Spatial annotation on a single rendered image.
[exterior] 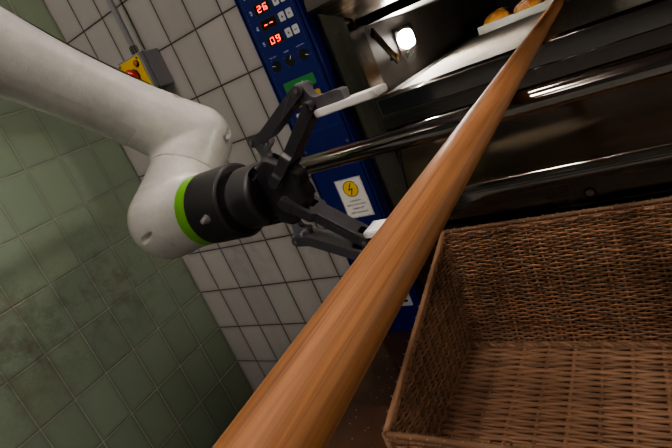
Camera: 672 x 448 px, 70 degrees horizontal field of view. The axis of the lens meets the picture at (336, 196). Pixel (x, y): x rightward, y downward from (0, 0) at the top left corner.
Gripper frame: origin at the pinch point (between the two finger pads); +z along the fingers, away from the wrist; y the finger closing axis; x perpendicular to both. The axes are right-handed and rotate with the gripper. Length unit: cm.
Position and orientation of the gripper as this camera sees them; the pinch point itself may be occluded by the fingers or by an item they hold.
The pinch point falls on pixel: (395, 159)
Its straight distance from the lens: 46.9
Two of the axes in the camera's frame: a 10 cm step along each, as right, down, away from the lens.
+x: -4.4, 4.0, -8.0
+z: 8.2, -1.9, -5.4
